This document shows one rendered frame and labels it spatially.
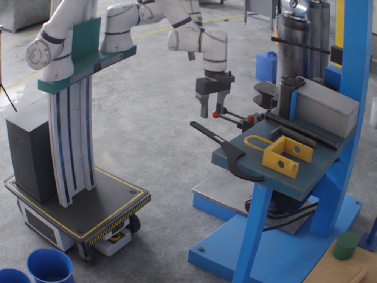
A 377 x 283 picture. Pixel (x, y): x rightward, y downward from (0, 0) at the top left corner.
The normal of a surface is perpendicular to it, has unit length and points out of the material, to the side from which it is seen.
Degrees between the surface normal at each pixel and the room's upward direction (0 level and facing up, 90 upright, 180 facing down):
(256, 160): 0
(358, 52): 90
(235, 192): 0
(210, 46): 90
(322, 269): 0
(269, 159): 90
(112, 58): 90
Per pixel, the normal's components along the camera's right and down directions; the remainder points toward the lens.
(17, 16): 0.72, 0.36
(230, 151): 0.05, -0.88
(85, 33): 0.85, 0.29
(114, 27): -0.10, 0.48
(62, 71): 0.52, 0.07
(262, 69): -0.69, 0.32
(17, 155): -0.52, 0.39
